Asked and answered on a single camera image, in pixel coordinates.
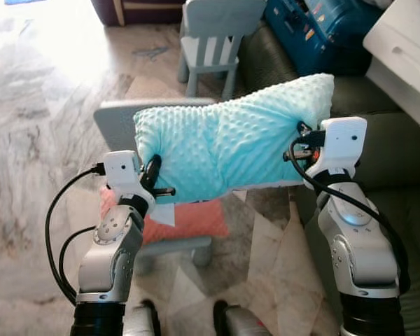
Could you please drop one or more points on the silver robot leg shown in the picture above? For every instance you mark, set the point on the silver robot leg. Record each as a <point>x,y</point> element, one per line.
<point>143,322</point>
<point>238,322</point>

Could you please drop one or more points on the dark blue suitcase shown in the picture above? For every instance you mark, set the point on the dark blue suitcase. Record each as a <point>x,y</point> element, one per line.
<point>315,31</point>

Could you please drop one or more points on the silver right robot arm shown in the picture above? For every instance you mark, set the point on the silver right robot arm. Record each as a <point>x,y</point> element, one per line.
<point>357,259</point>

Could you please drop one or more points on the dark purple furniture base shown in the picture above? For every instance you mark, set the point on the dark purple furniture base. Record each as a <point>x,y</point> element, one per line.
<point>140,10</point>

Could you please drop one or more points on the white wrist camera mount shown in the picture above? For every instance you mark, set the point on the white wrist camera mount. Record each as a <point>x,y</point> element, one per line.
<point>121,175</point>
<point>343,143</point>

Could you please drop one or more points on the grey-green leather sofa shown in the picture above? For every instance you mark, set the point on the grey-green leather sofa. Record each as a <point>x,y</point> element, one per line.
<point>406,231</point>

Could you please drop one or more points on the blue clothes hanger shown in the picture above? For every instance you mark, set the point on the blue clothes hanger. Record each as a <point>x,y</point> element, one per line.
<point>152,51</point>

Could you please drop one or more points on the silver right robot leg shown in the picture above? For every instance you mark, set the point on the silver right robot leg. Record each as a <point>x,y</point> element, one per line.
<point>238,322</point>

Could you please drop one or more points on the silver left robot leg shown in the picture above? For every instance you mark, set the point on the silver left robot leg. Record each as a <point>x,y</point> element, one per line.
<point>143,322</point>

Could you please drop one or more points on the white drawer cabinet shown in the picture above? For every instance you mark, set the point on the white drawer cabinet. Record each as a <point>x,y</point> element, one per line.
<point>406,49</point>

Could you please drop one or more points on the teal dotted pillow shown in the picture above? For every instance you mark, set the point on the teal dotted pillow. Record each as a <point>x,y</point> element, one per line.
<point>231,140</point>

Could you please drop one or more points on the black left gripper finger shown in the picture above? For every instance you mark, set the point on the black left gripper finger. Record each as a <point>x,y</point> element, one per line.
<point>152,171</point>

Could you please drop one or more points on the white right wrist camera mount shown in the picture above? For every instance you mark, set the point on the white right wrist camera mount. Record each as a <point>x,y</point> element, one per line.
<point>343,143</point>

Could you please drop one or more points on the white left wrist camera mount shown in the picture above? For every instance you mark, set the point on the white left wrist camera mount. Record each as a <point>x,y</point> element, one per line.
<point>121,175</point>

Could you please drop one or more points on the coral pink pillow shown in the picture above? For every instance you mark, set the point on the coral pink pillow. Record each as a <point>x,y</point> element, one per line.
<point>196,218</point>

